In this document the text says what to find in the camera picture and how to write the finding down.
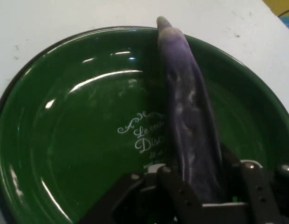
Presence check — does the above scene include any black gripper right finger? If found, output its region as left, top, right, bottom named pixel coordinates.
left=220, top=144, right=289, bottom=224

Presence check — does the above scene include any blue giant toy block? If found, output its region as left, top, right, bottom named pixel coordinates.
left=278, top=15, right=289, bottom=32

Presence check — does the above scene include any green enamel plate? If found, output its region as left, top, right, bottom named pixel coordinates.
left=0, top=26, right=289, bottom=224

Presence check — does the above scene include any purple toy eggplant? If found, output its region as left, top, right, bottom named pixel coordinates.
left=156, top=15, right=226, bottom=203

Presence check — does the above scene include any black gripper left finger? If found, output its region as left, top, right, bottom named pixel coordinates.
left=79, top=164, right=204, bottom=224

